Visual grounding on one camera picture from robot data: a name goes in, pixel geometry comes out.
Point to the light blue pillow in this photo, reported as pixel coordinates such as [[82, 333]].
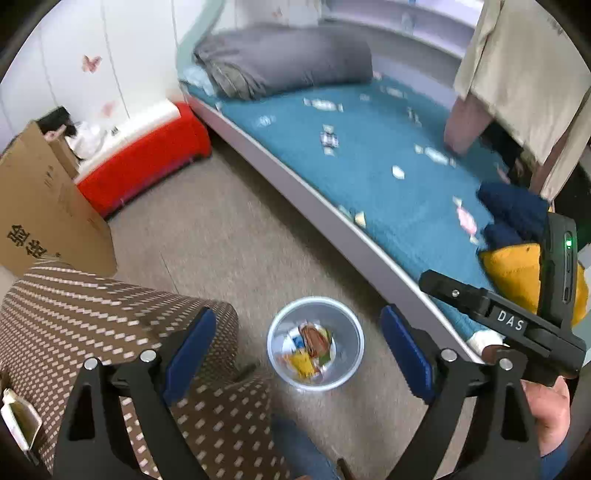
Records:
[[196, 78]]

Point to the grey waste bin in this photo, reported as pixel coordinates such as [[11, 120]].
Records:
[[346, 323]]

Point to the beige coat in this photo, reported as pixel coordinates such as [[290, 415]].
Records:
[[521, 69]]

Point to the white wardrobe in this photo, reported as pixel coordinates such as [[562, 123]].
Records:
[[69, 46]]

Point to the brown torn carton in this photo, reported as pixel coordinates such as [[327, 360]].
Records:
[[316, 339]]

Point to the white plastic bag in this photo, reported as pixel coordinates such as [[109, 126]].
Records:
[[87, 136]]

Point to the yellow packet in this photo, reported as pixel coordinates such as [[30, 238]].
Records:
[[302, 363]]

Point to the black item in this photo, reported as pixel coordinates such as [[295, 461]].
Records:
[[57, 120]]

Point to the brown polka-dot tablecloth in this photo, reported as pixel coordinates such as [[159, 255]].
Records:
[[92, 304]]

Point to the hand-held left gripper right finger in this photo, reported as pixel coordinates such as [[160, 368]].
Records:
[[406, 350]]

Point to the pale pink butterfly sticker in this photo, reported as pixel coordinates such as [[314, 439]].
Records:
[[107, 108]]

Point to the person's leg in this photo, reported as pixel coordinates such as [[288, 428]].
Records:
[[300, 450]]

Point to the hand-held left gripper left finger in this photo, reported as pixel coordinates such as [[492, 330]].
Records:
[[191, 350]]

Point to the large cardboard box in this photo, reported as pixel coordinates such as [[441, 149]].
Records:
[[41, 207]]

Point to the light blue bunk bed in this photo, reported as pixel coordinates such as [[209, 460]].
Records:
[[323, 207]]

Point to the blue and white medicine box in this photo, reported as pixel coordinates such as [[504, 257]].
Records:
[[297, 342]]

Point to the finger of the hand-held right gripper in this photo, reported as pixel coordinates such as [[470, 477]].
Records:
[[455, 293]]

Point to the grey quilt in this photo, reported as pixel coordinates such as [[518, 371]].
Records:
[[286, 60]]

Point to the navy garment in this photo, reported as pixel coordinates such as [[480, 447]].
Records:
[[517, 212]]

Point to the red storage bench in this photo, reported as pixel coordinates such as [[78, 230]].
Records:
[[147, 152]]

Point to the person's right hand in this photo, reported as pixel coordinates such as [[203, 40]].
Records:
[[549, 410]]

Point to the teal bed sheet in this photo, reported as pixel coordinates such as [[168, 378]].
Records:
[[369, 152]]

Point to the person's right forearm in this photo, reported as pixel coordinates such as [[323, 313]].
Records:
[[556, 464]]

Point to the yellow garment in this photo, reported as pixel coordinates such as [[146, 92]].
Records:
[[512, 277]]

